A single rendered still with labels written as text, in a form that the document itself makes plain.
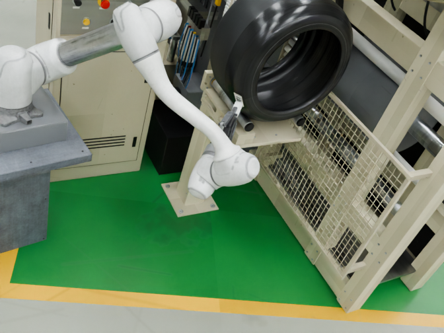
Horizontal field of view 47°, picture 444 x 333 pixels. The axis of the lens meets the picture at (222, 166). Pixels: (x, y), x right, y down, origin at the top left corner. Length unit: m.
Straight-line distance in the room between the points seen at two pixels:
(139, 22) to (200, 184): 0.59
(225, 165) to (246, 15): 0.62
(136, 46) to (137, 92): 1.04
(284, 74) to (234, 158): 0.87
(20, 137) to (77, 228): 0.78
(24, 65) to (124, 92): 0.76
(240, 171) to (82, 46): 0.82
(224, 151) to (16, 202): 1.11
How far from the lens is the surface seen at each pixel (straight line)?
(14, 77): 2.12
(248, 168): 1.69
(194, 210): 3.01
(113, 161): 3.04
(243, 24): 2.01
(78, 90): 2.65
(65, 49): 2.17
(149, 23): 1.78
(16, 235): 2.65
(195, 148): 2.78
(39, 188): 2.46
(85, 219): 2.86
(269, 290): 2.80
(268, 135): 2.36
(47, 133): 2.24
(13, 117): 2.20
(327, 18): 2.05
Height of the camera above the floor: 2.13
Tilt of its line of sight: 39 degrees down
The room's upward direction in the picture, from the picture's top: 19 degrees clockwise
